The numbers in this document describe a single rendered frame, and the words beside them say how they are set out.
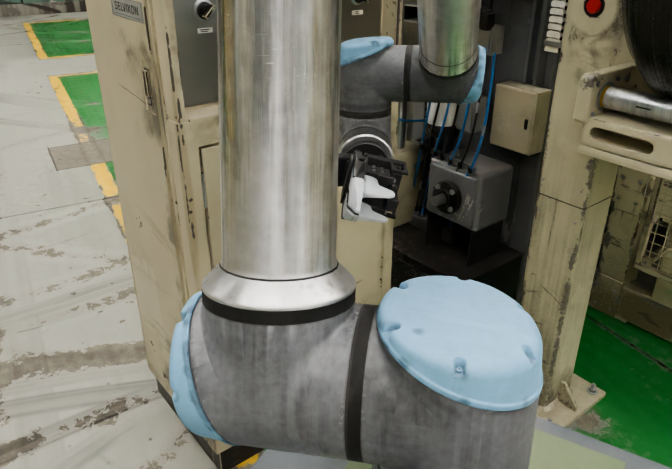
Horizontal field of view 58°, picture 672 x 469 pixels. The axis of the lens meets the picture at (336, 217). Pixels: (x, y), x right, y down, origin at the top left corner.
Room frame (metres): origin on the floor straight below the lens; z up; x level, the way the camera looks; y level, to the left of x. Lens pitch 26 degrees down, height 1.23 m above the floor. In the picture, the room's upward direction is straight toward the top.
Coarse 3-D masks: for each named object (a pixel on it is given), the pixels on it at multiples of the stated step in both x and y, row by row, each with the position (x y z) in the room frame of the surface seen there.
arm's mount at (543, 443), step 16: (544, 432) 0.58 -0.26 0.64; (544, 448) 0.55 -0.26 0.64; (560, 448) 0.55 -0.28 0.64; (576, 448) 0.55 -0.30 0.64; (352, 464) 0.53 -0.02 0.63; (368, 464) 0.53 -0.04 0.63; (544, 464) 0.52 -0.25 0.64; (560, 464) 0.52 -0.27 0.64; (576, 464) 0.52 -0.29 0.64; (592, 464) 0.52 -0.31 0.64; (608, 464) 0.52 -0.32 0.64; (624, 464) 0.52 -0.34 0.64
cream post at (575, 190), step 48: (576, 0) 1.35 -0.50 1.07; (576, 48) 1.33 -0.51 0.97; (624, 48) 1.29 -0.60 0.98; (576, 96) 1.32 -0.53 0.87; (576, 144) 1.30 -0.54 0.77; (576, 192) 1.29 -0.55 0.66; (576, 240) 1.27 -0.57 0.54; (528, 288) 1.35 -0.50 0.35; (576, 288) 1.29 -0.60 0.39; (576, 336) 1.33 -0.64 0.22
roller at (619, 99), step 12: (612, 96) 1.18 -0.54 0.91; (624, 96) 1.16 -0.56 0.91; (636, 96) 1.15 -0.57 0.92; (648, 96) 1.14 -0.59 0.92; (660, 96) 1.13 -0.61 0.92; (612, 108) 1.18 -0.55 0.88; (624, 108) 1.16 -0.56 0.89; (636, 108) 1.14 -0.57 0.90; (648, 108) 1.12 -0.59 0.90; (660, 108) 1.10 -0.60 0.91; (660, 120) 1.11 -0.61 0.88
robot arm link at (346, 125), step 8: (344, 120) 0.98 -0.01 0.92; (352, 120) 0.97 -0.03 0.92; (360, 120) 0.97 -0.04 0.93; (368, 120) 0.96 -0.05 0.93; (376, 120) 0.97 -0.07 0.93; (384, 120) 0.98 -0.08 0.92; (344, 128) 0.98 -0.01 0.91; (352, 128) 0.96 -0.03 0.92; (376, 128) 0.95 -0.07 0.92; (384, 128) 0.98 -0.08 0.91; (344, 136) 0.95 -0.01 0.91
